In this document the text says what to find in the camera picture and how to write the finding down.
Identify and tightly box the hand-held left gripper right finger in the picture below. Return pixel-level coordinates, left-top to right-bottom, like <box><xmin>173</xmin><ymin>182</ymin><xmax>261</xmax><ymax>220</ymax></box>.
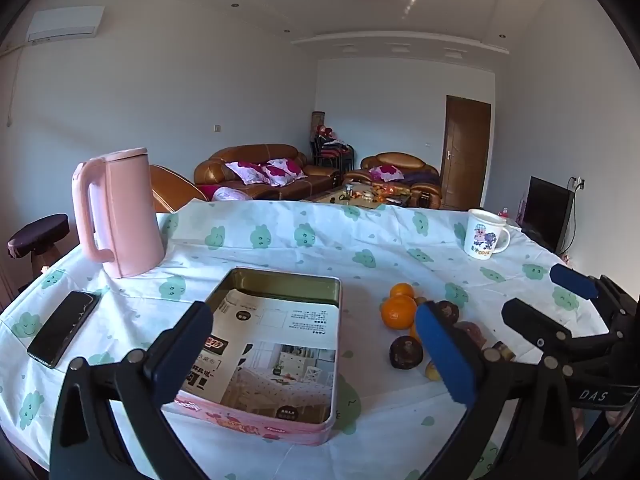
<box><xmin>414</xmin><ymin>301</ymin><xmax>582</xmax><ymax>480</ymax></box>

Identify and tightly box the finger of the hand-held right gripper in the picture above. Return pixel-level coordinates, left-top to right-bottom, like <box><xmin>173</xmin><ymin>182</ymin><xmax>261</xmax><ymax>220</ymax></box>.
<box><xmin>549</xmin><ymin>263</ymin><xmax>640</xmax><ymax>333</ymax></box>
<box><xmin>501</xmin><ymin>298</ymin><xmax>619</xmax><ymax>362</ymax></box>

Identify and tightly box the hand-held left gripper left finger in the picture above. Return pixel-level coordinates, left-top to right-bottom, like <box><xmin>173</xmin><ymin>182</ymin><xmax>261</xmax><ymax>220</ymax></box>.
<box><xmin>48</xmin><ymin>301</ymin><xmax>216</xmax><ymax>480</ymax></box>

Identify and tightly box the large orange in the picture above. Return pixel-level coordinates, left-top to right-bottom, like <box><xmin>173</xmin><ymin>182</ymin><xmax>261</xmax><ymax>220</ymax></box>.
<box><xmin>381</xmin><ymin>296</ymin><xmax>419</xmax><ymax>331</ymax></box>

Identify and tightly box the pink metal tin box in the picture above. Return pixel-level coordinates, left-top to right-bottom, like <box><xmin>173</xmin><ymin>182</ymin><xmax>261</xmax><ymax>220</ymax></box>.
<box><xmin>160</xmin><ymin>266</ymin><xmax>344</xmax><ymax>447</ymax></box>

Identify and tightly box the purple fruit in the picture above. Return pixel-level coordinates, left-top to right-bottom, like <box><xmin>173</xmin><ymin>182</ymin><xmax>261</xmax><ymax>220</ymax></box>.
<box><xmin>456</xmin><ymin>321</ymin><xmax>488</xmax><ymax>351</ymax></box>

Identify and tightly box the dark mangosteen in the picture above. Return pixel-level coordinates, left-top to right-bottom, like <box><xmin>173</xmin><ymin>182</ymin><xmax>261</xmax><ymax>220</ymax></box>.
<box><xmin>389</xmin><ymin>335</ymin><xmax>425</xmax><ymax>371</ymax></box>
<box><xmin>434</xmin><ymin>300</ymin><xmax>460</xmax><ymax>325</ymax></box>

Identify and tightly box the black television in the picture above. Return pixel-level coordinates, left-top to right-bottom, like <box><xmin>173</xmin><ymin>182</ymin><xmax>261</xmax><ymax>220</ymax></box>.
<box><xmin>520</xmin><ymin>176</ymin><xmax>575</xmax><ymax>255</ymax></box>

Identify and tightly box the white cartoon mug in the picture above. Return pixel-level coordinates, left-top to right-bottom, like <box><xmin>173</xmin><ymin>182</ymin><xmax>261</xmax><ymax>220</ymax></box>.
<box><xmin>463</xmin><ymin>208</ymin><xmax>512</xmax><ymax>260</ymax></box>

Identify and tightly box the printed paper leaflet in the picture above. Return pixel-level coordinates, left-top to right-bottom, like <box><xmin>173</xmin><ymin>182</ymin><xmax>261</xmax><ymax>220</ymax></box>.
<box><xmin>177</xmin><ymin>287</ymin><xmax>341</xmax><ymax>423</ymax></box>

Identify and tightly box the black smartphone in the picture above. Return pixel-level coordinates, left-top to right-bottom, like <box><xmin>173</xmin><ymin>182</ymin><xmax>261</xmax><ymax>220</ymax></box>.
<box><xmin>27</xmin><ymin>290</ymin><xmax>102</xmax><ymax>369</ymax></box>

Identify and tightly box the pink electric kettle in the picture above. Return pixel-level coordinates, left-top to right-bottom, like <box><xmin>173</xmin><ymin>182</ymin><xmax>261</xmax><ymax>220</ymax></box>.
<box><xmin>71</xmin><ymin>147</ymin><xmax>167</xmax><ymax>279</ymax></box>

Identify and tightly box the white tablecloth with green clouds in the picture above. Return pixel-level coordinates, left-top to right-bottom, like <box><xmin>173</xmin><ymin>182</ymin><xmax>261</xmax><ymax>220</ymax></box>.
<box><xmin>0</xmin><ymin>200</ymin><xmax>616</xmax><ymax>480</ymax></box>

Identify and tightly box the pale pink pillow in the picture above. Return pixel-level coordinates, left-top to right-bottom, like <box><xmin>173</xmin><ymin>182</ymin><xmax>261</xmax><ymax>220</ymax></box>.
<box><xmin>211</xmin><ymin>186</ymin><xmax>251</xmax><ymax>202</ymax></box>

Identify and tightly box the brown wooden door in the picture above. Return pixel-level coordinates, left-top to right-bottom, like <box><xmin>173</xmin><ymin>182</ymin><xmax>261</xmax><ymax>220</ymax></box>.
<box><xmin>443</xmin><ymin>95</ymin><xmax>492</xmax><ymax>211</ymax></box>

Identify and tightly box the brown chair back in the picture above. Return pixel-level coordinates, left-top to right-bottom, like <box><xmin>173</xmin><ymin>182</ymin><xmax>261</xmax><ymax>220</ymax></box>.
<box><xmin>149</xmin><ymin>164</ymin><xmax>201</xmax><ymax>213</ymax></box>

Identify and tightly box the purple blanket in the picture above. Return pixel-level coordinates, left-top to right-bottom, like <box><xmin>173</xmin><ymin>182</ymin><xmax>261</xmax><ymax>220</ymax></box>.
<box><xmin>400</xmin><ymin>170</ymin><xmax>441</xmax><ymax>188</ymax></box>

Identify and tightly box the cluttered coffee table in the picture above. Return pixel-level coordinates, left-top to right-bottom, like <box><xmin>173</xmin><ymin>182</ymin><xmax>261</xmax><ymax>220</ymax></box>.
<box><xmin>300</xmin><ymin>182</ymin><xmax>416</xmax><ymax>208</ymax></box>

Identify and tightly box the dark round stool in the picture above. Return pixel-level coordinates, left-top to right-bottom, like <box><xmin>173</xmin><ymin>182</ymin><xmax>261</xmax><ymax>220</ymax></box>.
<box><xmin>7</xmin><ymin>213</ymin><xmax>71</xmax><ymax>281</ymax></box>

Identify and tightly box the white pillow with magenta flowers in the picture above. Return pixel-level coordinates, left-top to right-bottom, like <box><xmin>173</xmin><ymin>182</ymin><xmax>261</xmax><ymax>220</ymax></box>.
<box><xmin>225</xmin><ymin>161</ymin><xmax>271</xmax><ymax>186</ymax></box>
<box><xmin>370</xmin><ymin>164</ymin><xmax>405</xmax><ymax>182</ymax></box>
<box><xmin>262</xmin><ymin>158</ymin><xmax>307</xmax><ymax>187</ymax></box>

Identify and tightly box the brown leather armchair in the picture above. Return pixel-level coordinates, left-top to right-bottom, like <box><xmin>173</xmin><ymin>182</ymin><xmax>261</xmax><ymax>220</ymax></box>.
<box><xmin>345</xmin><ymin>152</ymin><xmax>443</xmax><ymax>209</ymax></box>

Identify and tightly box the long brown leather sofa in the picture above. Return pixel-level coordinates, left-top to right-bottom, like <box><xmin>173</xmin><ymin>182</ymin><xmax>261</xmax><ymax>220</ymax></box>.
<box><xmin>194</xmin><ymin>143</ymin><xmax>343</xmax><ymax>201</ymax></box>

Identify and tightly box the stack of red black chairs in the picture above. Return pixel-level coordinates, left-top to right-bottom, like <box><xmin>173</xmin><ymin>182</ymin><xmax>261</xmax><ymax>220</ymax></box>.
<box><xmin>311</xmin><ymin>135</ymin><xmax>356</xmax><ymax>173</ymax></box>

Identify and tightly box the white air conditioner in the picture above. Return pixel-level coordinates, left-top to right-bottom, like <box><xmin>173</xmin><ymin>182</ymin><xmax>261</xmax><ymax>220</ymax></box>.
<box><xmin>26</xmin><ymin>5</ymin><xmax>106</xmax><ymax>43</ymax></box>

